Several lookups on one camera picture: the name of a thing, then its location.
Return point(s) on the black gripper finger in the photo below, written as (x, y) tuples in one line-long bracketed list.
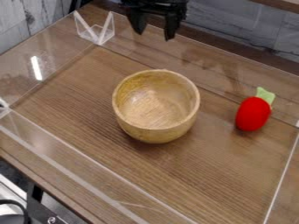
[(138, 20), (173, 20)]

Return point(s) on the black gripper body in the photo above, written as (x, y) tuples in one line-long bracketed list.
[(157, 6)]

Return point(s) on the red plush fruit green leaf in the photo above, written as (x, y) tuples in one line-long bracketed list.
[(256, 110)]

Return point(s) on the light wooden bowl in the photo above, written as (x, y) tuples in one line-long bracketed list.
[(157, 104)]

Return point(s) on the clear acrylic tray wall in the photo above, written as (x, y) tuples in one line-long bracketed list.
[(217, 176)]

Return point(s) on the black metal table frame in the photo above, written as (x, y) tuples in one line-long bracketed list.
[(42, 214)]

